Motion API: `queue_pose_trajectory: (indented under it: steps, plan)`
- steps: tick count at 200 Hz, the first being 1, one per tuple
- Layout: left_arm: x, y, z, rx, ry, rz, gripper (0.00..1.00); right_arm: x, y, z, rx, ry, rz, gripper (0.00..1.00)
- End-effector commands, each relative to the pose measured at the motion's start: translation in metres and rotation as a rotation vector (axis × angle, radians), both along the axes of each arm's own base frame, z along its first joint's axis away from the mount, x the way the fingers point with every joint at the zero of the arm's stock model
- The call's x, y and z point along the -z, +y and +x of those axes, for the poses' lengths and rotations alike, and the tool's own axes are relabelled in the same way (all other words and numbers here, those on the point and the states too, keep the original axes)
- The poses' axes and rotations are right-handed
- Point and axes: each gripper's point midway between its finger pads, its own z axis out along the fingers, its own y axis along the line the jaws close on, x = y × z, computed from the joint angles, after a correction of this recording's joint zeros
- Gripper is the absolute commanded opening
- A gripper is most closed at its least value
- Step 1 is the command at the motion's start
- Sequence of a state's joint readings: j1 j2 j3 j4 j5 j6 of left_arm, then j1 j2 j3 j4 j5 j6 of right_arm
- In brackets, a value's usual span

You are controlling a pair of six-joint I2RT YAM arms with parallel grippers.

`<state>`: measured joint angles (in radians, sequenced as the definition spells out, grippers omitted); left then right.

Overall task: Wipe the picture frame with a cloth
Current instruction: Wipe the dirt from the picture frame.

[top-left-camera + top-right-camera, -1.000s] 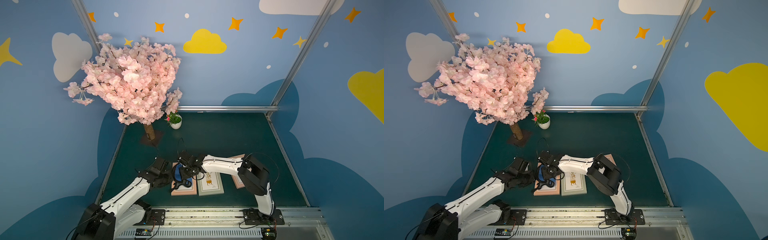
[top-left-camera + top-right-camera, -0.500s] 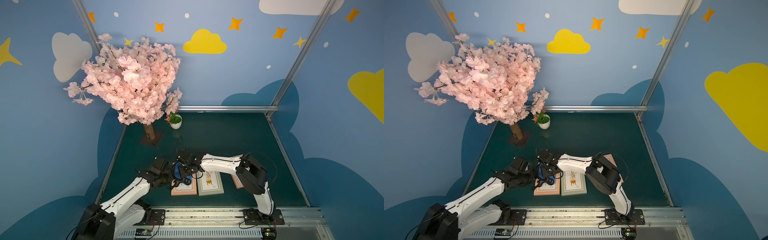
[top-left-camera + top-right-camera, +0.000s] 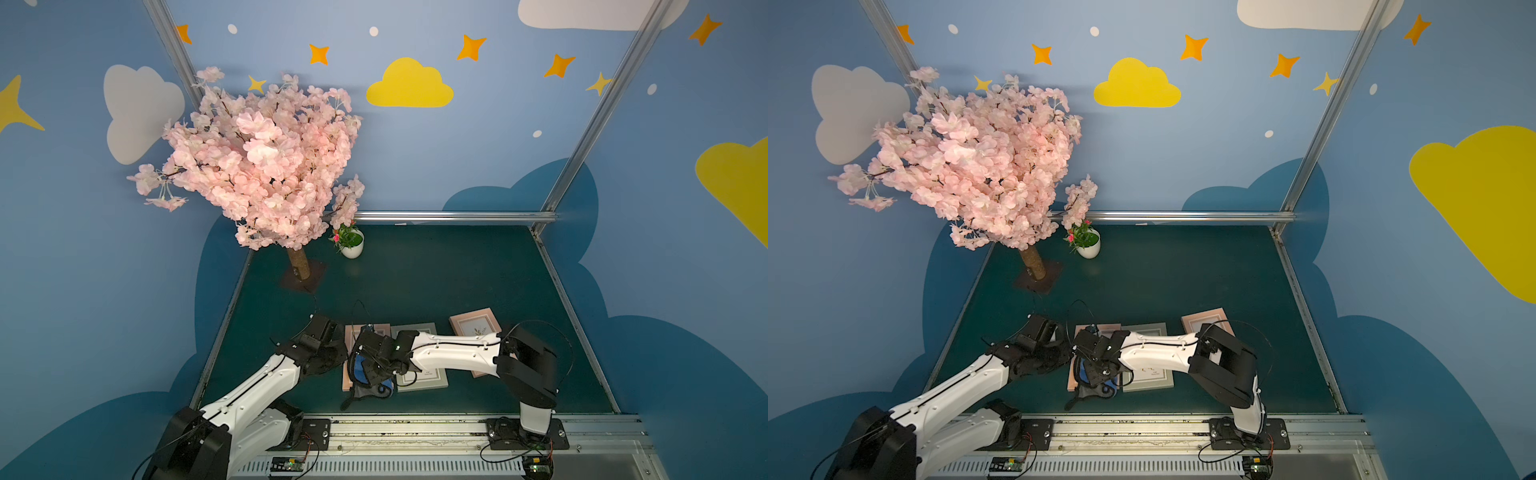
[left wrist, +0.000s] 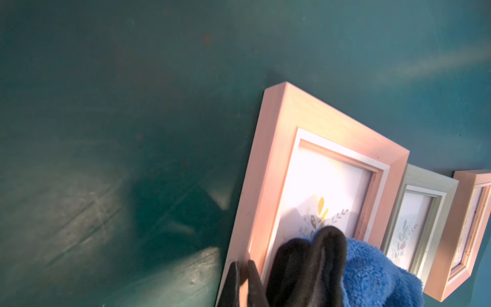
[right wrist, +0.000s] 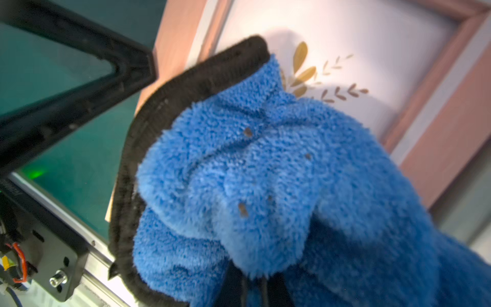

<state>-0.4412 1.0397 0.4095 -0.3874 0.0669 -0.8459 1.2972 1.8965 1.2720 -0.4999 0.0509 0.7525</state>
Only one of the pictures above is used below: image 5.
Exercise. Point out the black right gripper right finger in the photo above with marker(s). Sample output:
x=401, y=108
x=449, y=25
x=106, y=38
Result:
x=276, y=293

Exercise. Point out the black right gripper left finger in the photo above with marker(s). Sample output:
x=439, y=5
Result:
x=232, y=292

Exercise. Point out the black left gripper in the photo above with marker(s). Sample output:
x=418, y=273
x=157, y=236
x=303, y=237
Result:
x=30, y=130

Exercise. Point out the blue black-edged cloth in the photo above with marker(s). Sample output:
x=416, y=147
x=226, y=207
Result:
x=221, y=164

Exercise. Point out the pink picture frame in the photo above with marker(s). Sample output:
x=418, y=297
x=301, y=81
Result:
x=417, y=73

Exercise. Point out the aluminium mounting rail front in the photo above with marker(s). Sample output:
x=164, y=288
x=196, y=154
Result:
x=99, y=260

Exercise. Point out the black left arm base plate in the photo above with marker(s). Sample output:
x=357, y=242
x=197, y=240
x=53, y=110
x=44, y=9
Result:
x=38, y=246

